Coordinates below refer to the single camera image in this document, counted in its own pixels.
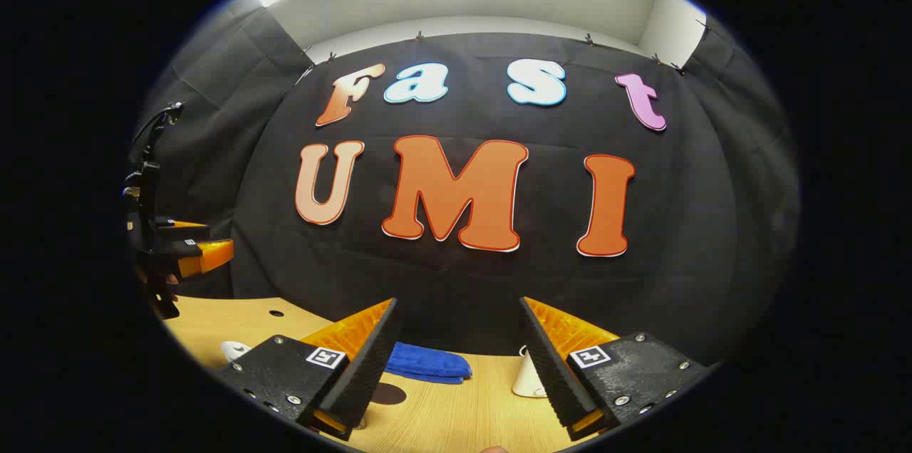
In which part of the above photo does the white toaster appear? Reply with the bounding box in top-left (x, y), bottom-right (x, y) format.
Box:
top-left (512, 346), bottom-right (548, 398)

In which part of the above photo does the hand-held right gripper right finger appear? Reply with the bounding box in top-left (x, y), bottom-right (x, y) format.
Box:
top-left (519, 296), bottom-right (713, 442)

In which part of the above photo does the dark round coaster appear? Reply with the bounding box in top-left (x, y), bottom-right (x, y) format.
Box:
top-left (370, 382), bottom-right (408, 406)

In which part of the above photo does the blue towel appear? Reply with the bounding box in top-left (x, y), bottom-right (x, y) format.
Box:
top-left (385, 341), bottom-right (472, 385)

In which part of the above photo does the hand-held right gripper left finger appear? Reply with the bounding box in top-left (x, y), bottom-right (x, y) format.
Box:
top-left (214, 298), bottom-right (398, 442)

